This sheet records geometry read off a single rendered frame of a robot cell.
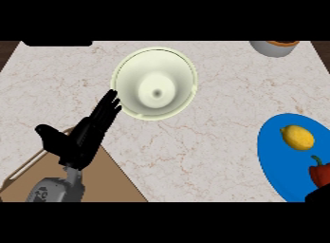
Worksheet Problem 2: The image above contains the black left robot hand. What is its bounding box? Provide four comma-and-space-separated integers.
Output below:
34, 89, 123, 172

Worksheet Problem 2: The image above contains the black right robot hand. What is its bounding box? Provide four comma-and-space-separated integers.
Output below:
303, 140, 330, 203

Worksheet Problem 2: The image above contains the red bell pepper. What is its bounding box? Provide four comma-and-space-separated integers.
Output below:
308, 155, 330, 189

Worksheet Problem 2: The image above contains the blue plate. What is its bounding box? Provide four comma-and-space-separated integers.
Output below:
256, 113, 330, 203

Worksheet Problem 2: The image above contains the pale green bowl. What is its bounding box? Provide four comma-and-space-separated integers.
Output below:
110, 47, 200, 122

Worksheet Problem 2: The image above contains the brown wooden cutting board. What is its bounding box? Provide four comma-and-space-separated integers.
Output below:
0, 126, 150, 203

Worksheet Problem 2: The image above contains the yellow lemon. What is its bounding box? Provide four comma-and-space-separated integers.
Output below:
278, 124, 317, 152

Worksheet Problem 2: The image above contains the grey pot with orange rim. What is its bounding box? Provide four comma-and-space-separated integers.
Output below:
249, 41, 301, 59

